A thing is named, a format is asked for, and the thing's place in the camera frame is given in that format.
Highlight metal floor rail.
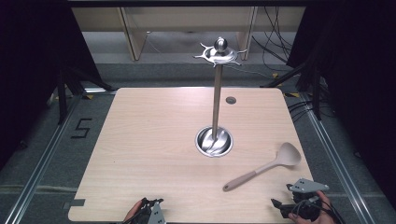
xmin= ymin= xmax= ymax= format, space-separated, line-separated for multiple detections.
xmin=2 ymin=92 xmax=82 ymax=224
xmin=299 ymin=92 xmax=372 ymax=224

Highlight light wooden shelf unit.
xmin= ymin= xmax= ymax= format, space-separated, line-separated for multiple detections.
xmin=71 ymin=7 xmax=306 ymax=62

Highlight person's right hand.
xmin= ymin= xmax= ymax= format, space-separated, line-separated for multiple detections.
xmin=288 ymin=189 xmax=336 ymax=224

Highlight bundle of black hanging cables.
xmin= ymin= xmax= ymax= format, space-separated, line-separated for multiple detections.
xmin=251 ymin=6 xmax=301 ymax=73

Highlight black tape strip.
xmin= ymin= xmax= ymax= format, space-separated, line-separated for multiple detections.
xmin=63 ymin=198 xmax=86 ymax=210

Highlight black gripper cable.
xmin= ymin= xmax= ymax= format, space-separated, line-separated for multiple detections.
xmin=320 ymin=199 xmax=347 ymax=224

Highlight stainless steel utensil rack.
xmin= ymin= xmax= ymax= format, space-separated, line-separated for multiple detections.
xmin=192 ymin=36 xmax=248 ymax=158

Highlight beige silicone spoon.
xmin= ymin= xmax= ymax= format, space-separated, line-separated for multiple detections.
xmin=222 ymin=142 xmax=303 ymax=192

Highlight black floor cables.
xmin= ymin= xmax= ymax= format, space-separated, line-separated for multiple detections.
xmin=287 ymin=98 xmax=316 ymax=123

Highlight black curtain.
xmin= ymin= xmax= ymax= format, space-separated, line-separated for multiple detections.
xmin=285 ymin=0 xmax=396 ymax=202
xmin=0 ymin=0 xmax=105 ymax=171

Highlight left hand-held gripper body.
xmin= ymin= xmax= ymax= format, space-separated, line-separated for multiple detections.
xmin=130 ymin=199 xmax=167 ymax=224

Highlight person's left hand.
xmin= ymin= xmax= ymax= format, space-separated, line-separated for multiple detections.
xmin=123 ymin=200 xmax=145 ymax=224

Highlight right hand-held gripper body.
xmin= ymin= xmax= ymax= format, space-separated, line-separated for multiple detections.
xmin=279 ymin=177 xmax=331 ymax=222

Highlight black tripod stand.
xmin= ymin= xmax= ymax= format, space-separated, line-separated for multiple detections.
xmin=261 ymin=61 xmax=324 ymax=121
xmin=55 ymin=65 xmax=116 ymax=126

